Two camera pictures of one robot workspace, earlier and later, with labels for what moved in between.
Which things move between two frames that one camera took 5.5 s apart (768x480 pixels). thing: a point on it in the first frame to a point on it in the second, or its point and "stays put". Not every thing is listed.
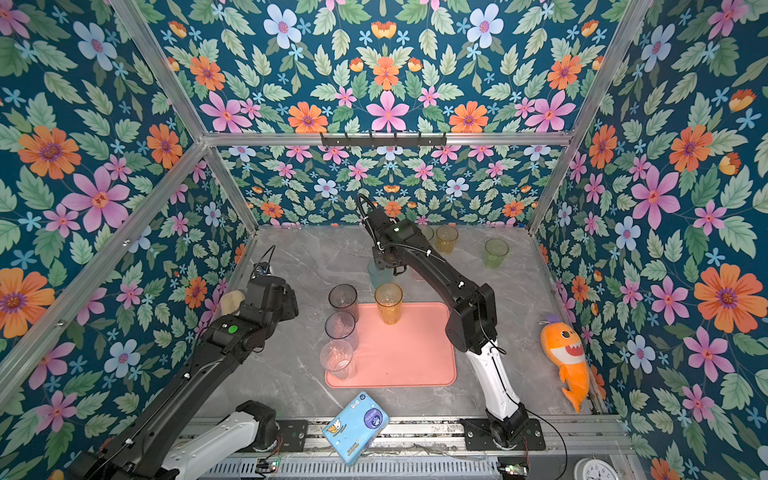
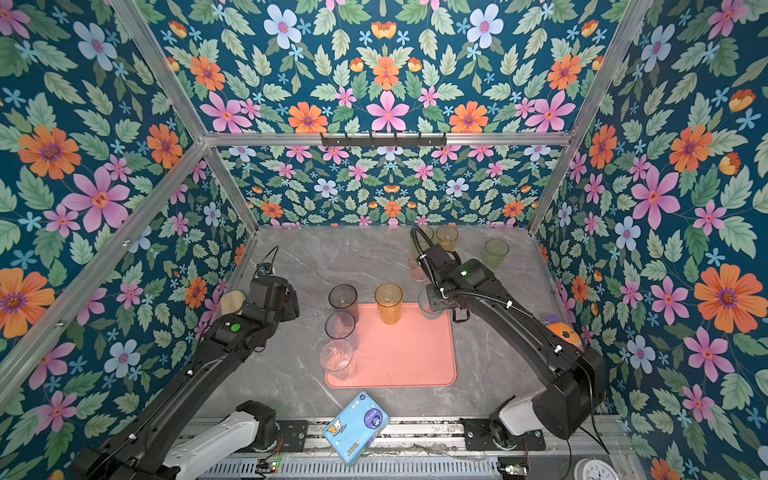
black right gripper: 378,259 to 433,302
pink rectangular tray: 413,353 stays put
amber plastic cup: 446,236 stays put
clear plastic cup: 336,356 stays put
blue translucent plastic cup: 342,326 stays put
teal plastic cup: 379,277 to 424,303
